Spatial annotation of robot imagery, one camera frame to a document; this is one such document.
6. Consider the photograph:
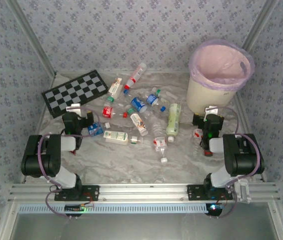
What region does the blue label bottle white cap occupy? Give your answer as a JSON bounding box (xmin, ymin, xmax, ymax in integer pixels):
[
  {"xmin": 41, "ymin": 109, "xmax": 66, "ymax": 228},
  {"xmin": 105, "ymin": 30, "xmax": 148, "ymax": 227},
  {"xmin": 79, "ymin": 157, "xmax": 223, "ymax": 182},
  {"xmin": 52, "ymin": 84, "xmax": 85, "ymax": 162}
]
[{"xmin": 87, "ymin": 121, "xmax": 111, "ymax": 137}]

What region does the pale green tea bottle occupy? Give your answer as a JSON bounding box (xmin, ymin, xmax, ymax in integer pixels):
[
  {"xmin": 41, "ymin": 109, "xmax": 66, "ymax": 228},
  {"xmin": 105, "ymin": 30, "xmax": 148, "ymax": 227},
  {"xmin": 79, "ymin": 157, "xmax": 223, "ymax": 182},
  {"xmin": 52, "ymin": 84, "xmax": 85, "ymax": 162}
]
[{"xmin": 165, "ymin": 103, "xmax": 182, "ymax": 143}]

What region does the white bottle green label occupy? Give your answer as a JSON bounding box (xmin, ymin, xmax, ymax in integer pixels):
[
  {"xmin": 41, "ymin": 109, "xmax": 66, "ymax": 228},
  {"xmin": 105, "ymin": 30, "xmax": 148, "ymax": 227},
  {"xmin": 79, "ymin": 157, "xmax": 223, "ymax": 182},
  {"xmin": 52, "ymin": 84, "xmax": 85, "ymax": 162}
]
[{"xmin": 103, "ymin": 130, "xmax": 129, "ymax": 146}]

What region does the white bottle orange print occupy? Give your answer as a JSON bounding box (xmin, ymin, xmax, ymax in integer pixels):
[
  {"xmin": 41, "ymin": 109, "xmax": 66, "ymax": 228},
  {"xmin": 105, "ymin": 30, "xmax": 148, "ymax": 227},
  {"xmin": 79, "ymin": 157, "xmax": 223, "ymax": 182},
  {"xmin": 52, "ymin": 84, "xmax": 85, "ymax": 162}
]
[
  {"xmin": 106, "ymin": 77, "xmax": 124, "ymax": 103},
  {"xmin": 127, "ymin": 107, "xmax": 149, "ymax": 137}
]

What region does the ribbed clear bottle red-white label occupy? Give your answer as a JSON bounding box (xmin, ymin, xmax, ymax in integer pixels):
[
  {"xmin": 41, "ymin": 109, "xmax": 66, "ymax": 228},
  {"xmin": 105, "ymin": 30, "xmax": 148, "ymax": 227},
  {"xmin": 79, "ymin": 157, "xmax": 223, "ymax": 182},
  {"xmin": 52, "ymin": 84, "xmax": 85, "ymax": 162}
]
[{"xmin": 150, "ymin": 117, "xmax": 169, "ymax": 165}]

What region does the clear bottle green cap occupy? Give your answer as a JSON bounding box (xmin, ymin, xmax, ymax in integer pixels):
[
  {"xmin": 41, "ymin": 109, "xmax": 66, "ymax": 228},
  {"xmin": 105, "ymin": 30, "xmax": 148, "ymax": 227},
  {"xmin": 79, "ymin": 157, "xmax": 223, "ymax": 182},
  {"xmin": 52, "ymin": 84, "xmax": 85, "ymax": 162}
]
[{"xmin": 155, "ymin": 87, "xmax": 179, "ymax": 102}]

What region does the small clear plastic bottle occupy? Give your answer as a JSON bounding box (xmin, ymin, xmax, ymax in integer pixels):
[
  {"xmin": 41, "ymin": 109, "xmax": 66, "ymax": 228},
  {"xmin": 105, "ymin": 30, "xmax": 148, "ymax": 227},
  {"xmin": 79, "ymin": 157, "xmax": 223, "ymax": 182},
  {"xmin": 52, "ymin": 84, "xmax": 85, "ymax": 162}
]
[{"xmin": 130, "ymin": 135, "xmax": 145, "ymax": 146}]

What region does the blue Pepsi label bottle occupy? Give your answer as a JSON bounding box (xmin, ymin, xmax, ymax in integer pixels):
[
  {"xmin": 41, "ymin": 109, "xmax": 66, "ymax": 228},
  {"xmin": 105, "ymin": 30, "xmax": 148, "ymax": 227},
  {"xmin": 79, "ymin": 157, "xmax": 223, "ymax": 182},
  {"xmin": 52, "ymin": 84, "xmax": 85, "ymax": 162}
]
[{"xmin": 123, "ymin": 89, "xmax": 149, "ymax": 114}]

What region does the red cap white label bottle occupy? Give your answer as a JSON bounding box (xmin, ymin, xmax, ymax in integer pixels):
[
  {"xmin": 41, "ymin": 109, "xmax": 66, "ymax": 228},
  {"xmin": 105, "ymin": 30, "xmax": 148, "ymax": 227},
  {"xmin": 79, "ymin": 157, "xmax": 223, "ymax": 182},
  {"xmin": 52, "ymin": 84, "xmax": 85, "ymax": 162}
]
[{"xmin": 123, "ymin": 62, "xmax": 148, "ymax": 90}]

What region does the cream plastic bin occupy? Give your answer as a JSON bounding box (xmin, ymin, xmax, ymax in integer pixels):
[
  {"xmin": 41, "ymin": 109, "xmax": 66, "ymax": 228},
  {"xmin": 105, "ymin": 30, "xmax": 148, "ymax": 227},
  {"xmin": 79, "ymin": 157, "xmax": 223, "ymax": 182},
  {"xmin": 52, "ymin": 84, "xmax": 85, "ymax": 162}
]
[{"xmin": 186, "ymin": 72, "xmax": 240, "ymax": 118}]

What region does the red Coca-Cola label bottle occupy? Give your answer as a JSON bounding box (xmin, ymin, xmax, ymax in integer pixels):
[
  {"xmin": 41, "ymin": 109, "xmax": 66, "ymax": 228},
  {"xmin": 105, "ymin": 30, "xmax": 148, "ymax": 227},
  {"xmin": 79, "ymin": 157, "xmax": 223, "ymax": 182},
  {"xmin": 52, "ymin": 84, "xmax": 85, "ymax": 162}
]
[{"xmin": 102, "ymin": 106, "xmax": 129, "ymax": 119}]

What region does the black grey checkerboard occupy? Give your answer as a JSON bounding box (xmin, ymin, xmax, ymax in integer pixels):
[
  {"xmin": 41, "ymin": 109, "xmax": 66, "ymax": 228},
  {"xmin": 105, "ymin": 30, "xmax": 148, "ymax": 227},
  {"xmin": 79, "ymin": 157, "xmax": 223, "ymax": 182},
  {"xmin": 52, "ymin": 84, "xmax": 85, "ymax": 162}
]
[{"xmin": 40, "ymin": 69, "xmax": 110, "ymax": 120}]

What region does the blue label clear bottle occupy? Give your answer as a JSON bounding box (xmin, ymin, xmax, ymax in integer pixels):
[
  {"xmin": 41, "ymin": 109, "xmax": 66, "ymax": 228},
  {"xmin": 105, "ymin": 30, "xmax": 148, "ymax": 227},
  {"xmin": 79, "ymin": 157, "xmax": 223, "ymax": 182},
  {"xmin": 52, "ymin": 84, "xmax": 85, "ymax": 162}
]
[{"xmin": 145, "ymin": 93, "xmax": 167, "ymax": 113}]

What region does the white plastic clamp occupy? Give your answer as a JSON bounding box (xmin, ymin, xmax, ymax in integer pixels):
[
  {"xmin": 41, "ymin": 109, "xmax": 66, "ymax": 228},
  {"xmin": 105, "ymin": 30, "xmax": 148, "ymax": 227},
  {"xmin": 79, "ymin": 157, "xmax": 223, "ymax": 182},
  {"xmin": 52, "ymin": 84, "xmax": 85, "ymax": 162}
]
[{"xmin": 233, "ymin": 177, "xmax": 253, "ymax": 205}]

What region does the left controller board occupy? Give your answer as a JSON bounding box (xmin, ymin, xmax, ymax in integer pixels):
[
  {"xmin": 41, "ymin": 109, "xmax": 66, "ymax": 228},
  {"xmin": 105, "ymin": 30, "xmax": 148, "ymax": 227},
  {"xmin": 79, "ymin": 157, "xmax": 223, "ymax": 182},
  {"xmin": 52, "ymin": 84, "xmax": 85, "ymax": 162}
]
[{"xmin": 64, "ymin": 204, "xmax": 86, "ymax": 214}]

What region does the controller board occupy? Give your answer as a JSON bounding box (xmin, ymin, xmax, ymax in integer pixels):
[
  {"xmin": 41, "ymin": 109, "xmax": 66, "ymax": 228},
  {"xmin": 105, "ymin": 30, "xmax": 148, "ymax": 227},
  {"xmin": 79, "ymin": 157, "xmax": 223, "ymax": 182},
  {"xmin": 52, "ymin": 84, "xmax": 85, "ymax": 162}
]
[
  {"xmin": 205, "ymin": 203, "xmax": 224, "ymax": 217},
  {"xmin": 64, "ymin": 204, "xmax": 86, "ymax": 214}
]

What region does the right controller board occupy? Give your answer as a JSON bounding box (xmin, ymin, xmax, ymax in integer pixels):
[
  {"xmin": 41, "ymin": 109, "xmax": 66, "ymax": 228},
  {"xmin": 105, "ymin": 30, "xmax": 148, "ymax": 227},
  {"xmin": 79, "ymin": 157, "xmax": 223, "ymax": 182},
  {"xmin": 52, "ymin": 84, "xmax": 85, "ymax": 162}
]
[{"xmin": 205, "ymin": 203, "xmax": 224, "ymax": 217}]

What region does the grey metal panel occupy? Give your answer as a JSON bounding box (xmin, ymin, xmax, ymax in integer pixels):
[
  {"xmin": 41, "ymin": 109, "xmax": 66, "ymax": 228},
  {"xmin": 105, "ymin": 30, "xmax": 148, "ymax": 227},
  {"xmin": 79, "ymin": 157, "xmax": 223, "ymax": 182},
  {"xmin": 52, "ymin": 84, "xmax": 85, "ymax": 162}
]
[{"xmin": 6, "ymin": 202, "xmax": 283, "ymax": 240}]

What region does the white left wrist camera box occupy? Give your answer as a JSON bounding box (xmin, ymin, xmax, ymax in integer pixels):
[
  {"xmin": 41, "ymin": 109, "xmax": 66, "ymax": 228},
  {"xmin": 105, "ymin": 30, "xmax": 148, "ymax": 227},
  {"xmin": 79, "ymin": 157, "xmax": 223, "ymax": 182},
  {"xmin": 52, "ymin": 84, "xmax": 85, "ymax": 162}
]
[{"xmin": 65, "ymin": 103, "xmax": 80, "ymax": 113}]

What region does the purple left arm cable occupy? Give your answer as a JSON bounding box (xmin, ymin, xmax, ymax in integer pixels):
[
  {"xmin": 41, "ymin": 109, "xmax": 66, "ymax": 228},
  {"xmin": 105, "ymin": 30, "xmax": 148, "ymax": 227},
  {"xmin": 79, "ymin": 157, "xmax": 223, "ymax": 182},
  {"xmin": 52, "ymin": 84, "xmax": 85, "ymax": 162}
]
[{"xmin": 37, "ymin": 106, "xmax": 101, "ymax": 220}]

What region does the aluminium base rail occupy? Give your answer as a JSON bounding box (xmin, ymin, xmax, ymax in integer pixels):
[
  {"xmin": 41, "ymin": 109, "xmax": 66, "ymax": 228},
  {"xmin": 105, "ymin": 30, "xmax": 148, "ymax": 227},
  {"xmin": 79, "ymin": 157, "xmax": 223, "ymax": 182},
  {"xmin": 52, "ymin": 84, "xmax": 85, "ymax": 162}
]
[{"xmin": 8, "ymin": 183, "xmax": 281, "ymax": 203}]

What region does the aluminium frame post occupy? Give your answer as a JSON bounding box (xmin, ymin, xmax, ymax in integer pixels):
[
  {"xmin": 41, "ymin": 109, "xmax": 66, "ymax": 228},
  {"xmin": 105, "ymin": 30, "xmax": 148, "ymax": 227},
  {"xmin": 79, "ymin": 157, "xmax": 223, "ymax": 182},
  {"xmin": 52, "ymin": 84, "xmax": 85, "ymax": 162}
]
[
  {"xmin": 240, "ymin": 0, "xmax": 281, "ymax": 51},
  {"xmin": 6, "ymin": 0, "xmax": 57, "ymax": 76}
]

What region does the light blue slotted cable duct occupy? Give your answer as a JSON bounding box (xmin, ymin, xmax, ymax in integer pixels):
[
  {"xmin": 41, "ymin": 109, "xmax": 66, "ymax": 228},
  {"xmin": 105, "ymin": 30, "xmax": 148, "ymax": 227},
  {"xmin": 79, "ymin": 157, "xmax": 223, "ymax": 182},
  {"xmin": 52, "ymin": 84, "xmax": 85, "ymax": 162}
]
[{"xmin": 18, "ymin": 202, "xmax": 214, "ymax": 215}]

